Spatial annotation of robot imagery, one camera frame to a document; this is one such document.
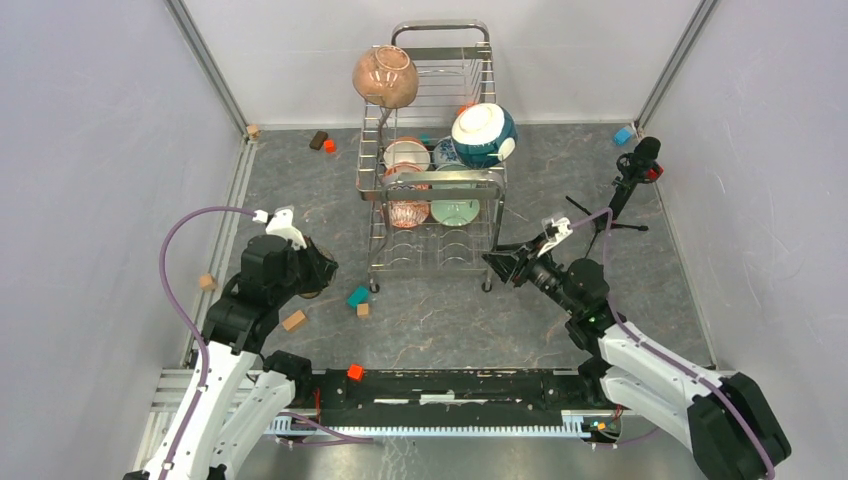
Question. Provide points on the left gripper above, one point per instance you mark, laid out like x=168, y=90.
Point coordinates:
x=302, y=254

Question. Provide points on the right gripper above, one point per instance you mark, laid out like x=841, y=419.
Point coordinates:
x=531, y=258

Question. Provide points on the teal and white bowl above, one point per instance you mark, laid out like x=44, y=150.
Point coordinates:
x=484, y=135

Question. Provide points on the pink speckled bowl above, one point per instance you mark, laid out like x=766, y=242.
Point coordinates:
x=386, y=76

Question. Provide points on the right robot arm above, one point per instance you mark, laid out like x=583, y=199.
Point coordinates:
x=724, y=420

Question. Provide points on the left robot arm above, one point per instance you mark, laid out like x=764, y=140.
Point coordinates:
x=207, y=439

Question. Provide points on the metal dish rack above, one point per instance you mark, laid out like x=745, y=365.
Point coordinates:
x=430, y=215

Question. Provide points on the tan wooden block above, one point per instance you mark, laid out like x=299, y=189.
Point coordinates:
x=295, y=321

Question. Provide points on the teal block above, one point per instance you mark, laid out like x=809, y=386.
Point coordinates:
x=358, y=296

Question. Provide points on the pale green bowl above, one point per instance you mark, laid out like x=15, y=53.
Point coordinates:
x=454, y=212

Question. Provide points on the red patterned bowl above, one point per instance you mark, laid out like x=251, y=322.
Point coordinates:
x=406, y=214

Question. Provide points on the light wooden cube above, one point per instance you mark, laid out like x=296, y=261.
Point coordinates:
x=207, y=282

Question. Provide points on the red cube on base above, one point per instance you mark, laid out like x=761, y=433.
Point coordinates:
x=356, y=372

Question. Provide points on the small red block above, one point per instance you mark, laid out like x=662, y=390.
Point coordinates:
x=330, y=146

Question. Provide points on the blue floral bowl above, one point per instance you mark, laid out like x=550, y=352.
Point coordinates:
x=444, y=153

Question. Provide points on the brown block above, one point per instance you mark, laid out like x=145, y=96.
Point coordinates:
x=318, y=140

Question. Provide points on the white bowl orange rim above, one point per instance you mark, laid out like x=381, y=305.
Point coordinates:
x=407, y=150

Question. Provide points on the black microphone on tripod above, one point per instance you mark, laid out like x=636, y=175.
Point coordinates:
x=639, y=167

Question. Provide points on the orange toy piece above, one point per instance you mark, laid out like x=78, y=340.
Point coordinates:
x=464, y=108

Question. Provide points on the blue block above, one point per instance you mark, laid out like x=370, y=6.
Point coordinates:
x=623, y=135

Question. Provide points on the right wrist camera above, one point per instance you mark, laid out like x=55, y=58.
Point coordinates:
x=556, y=229

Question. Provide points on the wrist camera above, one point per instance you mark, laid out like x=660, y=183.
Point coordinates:
x=556, y=229
x=281, y=223

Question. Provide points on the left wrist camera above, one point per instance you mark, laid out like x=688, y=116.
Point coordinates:
x=281, y=223

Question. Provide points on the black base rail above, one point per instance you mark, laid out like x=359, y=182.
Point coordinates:
x=448, y=398

